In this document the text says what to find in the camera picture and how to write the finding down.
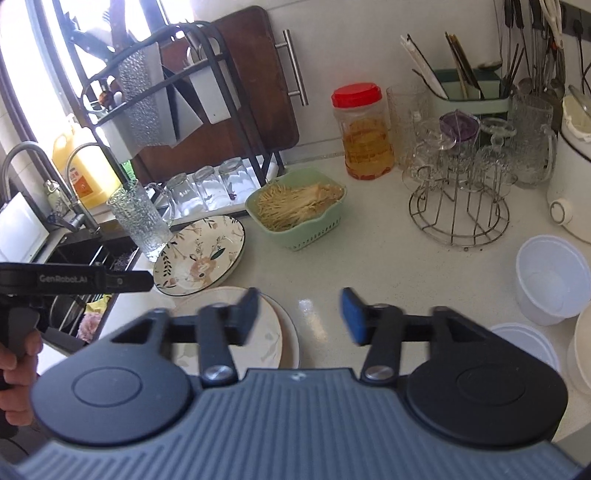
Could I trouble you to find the clear plastic container lid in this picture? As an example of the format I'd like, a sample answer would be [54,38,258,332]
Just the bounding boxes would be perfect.
[489,322,562,376]

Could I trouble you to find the black power cable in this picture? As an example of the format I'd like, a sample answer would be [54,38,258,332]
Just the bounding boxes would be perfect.
[576,37,589,95]

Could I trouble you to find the green utensil holder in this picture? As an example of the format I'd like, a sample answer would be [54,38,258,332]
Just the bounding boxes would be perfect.
[424,68,511,129]

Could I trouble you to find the slim chrome faucet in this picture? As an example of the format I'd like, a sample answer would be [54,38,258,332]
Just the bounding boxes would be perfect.
[65,142,134,195]

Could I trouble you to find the black kitchen sink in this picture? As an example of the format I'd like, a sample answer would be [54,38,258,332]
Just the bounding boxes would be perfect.
[0,230,141,348]

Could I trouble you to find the white handled scissors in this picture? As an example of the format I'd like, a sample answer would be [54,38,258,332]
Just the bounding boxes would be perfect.
[538,0,567,49]

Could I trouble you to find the clear drinking glass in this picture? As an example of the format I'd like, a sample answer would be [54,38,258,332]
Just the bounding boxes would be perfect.
[191,166,234,211]
[218,158,260,205]
[164,173,205,219]

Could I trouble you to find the person's left hand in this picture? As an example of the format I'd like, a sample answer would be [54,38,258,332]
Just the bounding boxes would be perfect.
[0,330,45,428]

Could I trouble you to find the textured glass tumbler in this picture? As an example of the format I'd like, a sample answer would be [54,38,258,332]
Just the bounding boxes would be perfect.
[106,180,174,264]

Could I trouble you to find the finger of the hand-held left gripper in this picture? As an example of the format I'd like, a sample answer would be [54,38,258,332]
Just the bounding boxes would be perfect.
[105,271,154,293]

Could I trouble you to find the wooden cutting board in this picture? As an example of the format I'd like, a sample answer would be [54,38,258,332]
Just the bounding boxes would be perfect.
[133,4,302,186]

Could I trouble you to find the purple tinted glass cup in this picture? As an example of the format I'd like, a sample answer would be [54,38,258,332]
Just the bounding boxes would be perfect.
[438,111,481,145]

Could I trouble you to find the green colander basket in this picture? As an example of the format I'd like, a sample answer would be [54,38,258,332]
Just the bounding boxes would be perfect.
[245,167,347,251]

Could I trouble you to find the cream bowl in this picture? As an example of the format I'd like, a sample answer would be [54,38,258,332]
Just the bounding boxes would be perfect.
[567,302,591,394]

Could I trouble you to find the white electric pot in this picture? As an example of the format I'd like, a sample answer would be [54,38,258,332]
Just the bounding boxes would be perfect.
[547,85,591,232]

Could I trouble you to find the glass pitcher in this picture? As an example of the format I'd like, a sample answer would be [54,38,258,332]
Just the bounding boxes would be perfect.
[510,92,559,188]

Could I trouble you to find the enoki mushrooms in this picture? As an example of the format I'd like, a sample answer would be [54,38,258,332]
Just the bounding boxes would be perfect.
[256,181,345,232]

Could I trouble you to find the black dish rack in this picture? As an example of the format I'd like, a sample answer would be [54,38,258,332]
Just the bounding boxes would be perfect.
[51,0,287,217]

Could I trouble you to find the bundle of pale chopsticks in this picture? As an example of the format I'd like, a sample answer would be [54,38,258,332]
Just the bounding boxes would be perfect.
[400,33,450,100]

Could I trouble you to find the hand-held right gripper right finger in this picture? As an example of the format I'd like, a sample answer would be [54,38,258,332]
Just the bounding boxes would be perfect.
[340,287,498,385]

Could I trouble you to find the white bowl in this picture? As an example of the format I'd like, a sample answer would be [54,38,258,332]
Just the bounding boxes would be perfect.
[516,234,584,326]

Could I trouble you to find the chrome kitchen faucet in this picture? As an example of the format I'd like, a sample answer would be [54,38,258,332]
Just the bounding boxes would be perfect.
[0,141,101,237]

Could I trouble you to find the yellow detergent bottle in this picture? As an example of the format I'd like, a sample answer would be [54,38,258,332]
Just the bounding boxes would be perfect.
[52,113,122,209]

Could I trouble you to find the row of hanging utensils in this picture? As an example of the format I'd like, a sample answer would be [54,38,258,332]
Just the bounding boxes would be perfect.
[502,0,570,100]

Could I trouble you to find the floral ceramic plate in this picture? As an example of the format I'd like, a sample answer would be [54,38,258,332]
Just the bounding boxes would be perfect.
[152,215,247,296]

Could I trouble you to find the black power strip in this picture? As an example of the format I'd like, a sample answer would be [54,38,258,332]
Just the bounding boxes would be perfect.
[570,6,591,40]

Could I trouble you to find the bundle of brown chopsticks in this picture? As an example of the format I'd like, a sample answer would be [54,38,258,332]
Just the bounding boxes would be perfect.
[443,31,485,100]

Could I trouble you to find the metal cup rack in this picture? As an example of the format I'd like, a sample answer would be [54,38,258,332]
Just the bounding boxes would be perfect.
[407,164,511,248]

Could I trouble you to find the white board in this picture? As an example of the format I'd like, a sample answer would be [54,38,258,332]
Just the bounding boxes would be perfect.
[0,191,50,262]

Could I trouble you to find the tall textured glass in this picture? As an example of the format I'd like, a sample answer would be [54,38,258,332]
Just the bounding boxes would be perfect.
[387,85,435,171]

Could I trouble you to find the pink floral cloth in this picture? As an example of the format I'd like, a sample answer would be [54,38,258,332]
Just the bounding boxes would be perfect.
[78,308,110,343]

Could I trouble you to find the red lid plastic jar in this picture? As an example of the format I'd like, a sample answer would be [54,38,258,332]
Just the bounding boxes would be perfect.
[331,83,397,181]

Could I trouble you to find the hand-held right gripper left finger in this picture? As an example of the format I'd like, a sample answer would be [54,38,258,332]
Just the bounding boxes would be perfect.
[108,288,260,388]

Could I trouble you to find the clear stemmed glass cup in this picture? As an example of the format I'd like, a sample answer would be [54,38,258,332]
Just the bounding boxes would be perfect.
[479,117,518,185]

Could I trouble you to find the white cutlery caddy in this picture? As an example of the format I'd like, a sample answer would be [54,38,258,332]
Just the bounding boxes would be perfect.
[186,59,244,126]

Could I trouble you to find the beige floral plate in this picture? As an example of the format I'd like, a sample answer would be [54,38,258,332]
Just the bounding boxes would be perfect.
[170,286,283,371]

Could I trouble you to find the metal bar handle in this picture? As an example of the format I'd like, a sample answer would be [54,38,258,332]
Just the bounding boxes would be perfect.
[274,28,310,107]

